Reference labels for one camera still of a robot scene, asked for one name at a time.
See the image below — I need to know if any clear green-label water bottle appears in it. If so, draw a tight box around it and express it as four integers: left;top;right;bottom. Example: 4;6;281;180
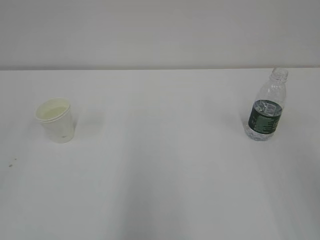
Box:
245;67;289;141

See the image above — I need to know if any white paper cup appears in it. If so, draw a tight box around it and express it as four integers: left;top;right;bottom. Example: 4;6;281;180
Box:
35;97;75;144

